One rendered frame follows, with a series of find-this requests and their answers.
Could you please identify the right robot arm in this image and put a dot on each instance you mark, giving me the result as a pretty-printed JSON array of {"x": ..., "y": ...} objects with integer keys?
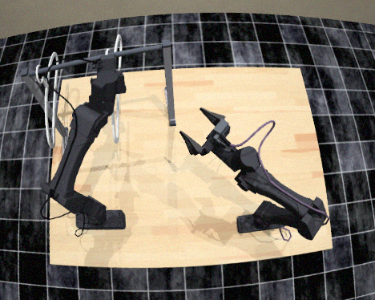
[{"x": 268, "y": 214}]

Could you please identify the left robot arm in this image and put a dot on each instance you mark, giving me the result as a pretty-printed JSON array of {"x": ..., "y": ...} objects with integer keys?
[{"x": 89, "y": 124}]

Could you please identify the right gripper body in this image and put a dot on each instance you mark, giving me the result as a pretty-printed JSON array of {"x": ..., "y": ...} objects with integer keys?
[{"x": 219, "y": 150}]

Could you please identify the grey plastic hanger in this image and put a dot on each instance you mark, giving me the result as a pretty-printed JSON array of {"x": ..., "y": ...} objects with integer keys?
[{"x": 52, "y": 145}]

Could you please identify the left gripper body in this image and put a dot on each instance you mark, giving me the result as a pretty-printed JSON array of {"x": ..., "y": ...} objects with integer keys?
[{"x": 109, "y": 65}]

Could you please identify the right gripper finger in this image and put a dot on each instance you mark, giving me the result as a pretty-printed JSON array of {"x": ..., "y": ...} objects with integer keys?
[
  {"x": 189, "y": 142},
  {"x": 213, "y": 117}
]

